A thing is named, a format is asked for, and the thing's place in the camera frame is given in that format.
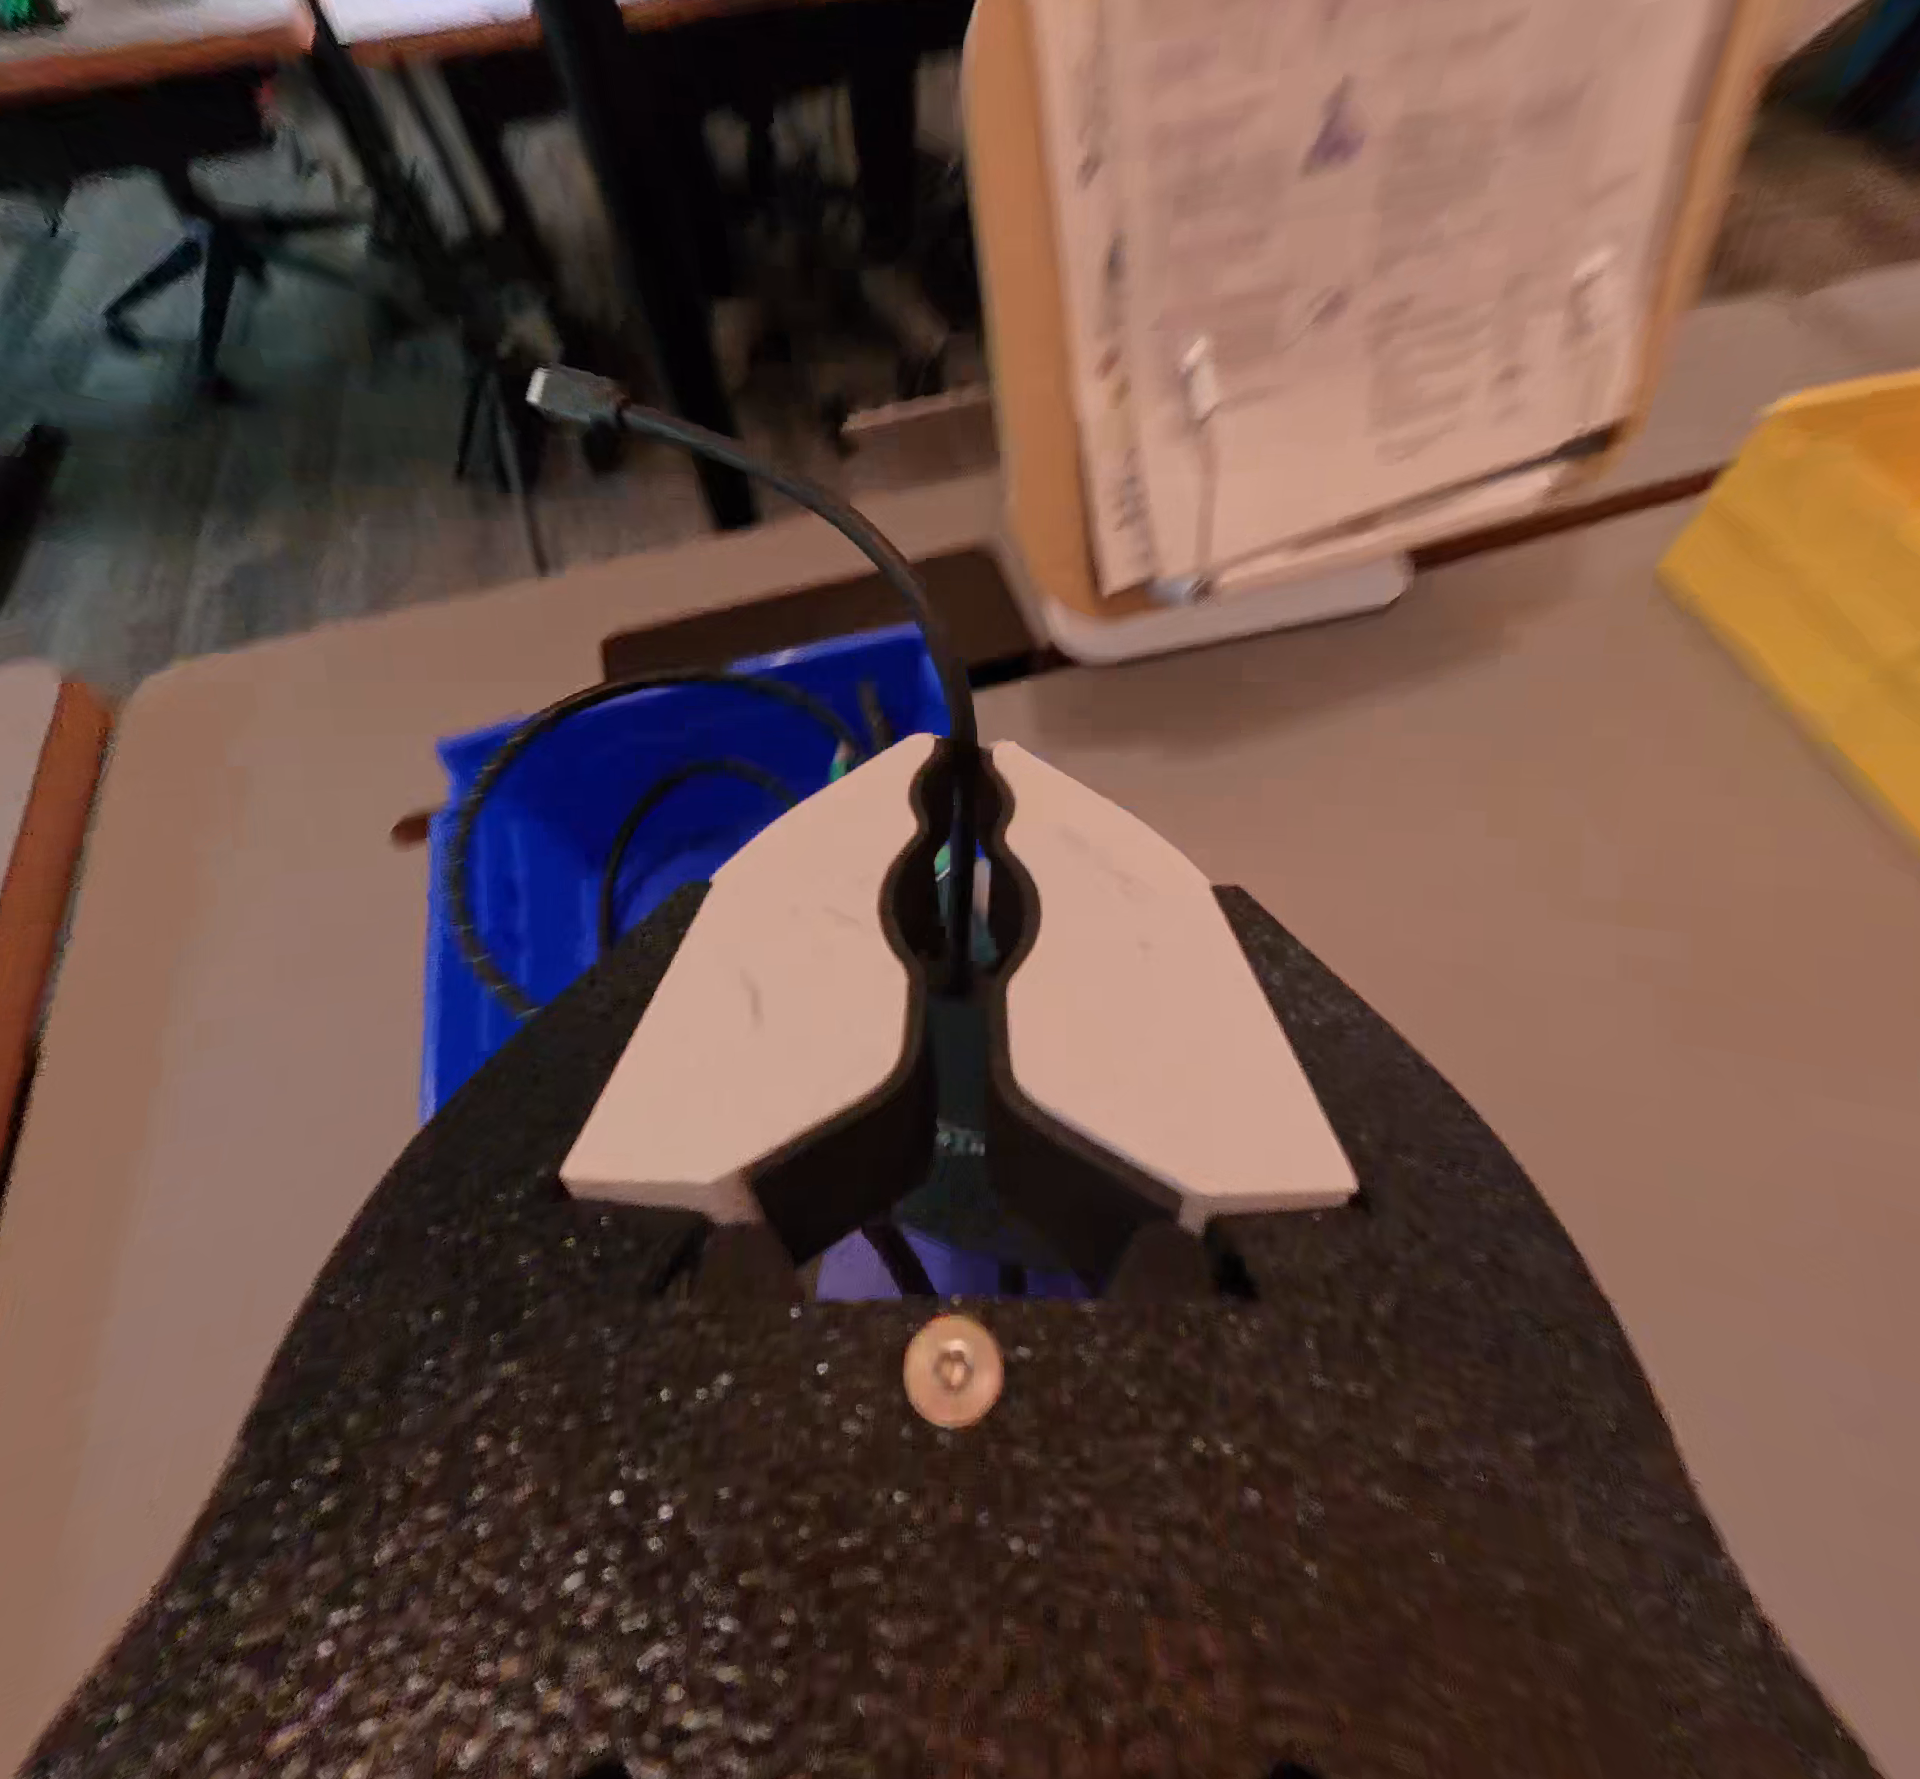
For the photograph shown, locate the black tripod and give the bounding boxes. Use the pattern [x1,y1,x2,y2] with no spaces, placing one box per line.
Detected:
[225,0,632,574]

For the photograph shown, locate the instruction sheet on wooden stand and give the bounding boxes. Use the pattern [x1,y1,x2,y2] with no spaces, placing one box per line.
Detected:
[960,0,1825,662]

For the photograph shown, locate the green-plug HDMI cable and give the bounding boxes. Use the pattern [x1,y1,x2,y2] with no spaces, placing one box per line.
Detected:
[452,672,903,1018]

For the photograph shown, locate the black office chair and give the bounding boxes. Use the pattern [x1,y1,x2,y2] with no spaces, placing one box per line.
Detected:
[97,152,378,402]

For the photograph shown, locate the grey table with wooden edge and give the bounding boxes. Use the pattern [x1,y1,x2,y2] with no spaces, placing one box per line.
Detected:
[0,662,115,1167]

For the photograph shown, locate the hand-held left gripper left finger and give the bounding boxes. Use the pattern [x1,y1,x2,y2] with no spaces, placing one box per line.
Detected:
[560,734,970,1263]

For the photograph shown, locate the blue plastic bin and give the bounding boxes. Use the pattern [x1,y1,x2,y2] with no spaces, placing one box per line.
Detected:
[423,624,1105,1304]

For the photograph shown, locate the black metal post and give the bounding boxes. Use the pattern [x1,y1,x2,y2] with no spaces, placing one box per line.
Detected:
[497,0,759,530]

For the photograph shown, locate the yellow plastic bin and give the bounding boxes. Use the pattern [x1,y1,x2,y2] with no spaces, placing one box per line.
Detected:
[1658,368,1920,851]

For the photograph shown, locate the printed instruction sheets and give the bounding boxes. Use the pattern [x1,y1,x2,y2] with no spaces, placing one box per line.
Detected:
[1036,0,1757,596]

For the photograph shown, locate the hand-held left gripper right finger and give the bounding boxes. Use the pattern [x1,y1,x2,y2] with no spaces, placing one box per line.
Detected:
[960,735,1363,1271]

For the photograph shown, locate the black hub cable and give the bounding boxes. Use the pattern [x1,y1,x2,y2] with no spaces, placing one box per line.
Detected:
[530,366,992,992]

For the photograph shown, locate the grey desk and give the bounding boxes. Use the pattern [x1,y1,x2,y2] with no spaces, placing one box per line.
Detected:
[0,256,1920,1779]

